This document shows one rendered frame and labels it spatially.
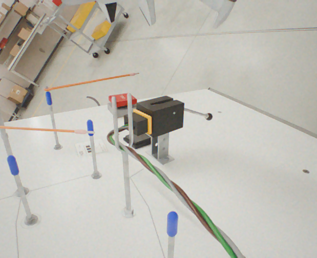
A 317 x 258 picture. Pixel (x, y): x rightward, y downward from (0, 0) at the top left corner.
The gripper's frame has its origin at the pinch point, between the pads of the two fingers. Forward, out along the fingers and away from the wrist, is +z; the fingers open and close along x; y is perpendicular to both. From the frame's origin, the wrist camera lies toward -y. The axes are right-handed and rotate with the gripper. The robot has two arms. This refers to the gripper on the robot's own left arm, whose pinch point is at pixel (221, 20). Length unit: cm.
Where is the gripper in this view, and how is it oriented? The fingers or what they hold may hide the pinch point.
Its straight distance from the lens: 40.9
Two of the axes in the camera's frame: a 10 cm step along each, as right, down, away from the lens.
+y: -9.6, -2.7, -0.3
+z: -2.2, 7.2, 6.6
